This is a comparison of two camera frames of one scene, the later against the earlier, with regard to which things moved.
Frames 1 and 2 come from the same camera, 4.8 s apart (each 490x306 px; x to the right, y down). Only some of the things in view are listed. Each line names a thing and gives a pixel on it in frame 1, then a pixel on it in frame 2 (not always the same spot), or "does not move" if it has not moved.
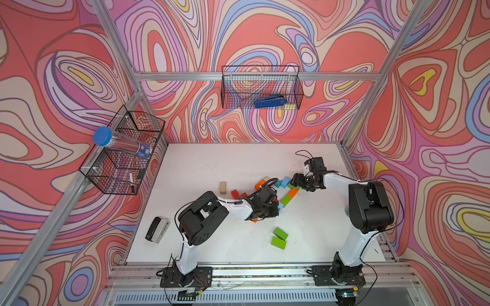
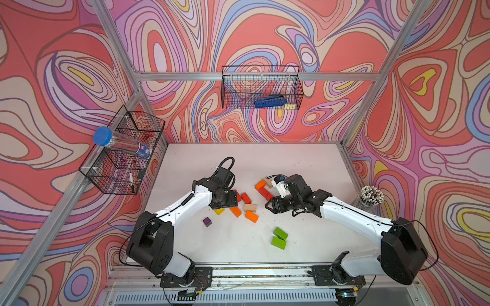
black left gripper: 275,210 to 232,201
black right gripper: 298,178 to 276,203
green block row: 278,243 does not move
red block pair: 235,194 does not move
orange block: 259,183 does not move
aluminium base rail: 387,284 does not move
